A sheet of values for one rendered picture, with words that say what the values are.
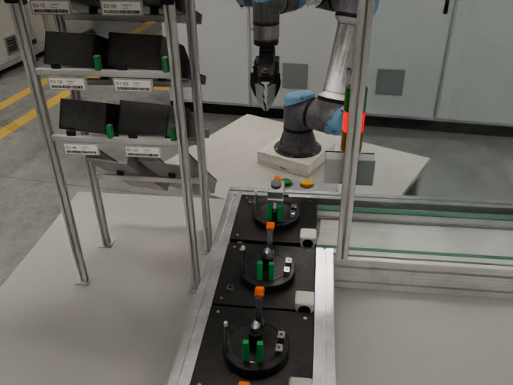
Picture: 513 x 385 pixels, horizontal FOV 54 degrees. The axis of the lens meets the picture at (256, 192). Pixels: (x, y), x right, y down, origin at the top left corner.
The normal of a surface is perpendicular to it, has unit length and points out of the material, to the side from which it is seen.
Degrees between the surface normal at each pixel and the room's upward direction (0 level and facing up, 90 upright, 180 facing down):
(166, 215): 0
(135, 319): 0
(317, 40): 90
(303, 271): 0
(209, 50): 90
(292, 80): 90
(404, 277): 90
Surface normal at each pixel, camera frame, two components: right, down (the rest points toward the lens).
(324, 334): -0.01, -0.85
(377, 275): -0.11, 0.51
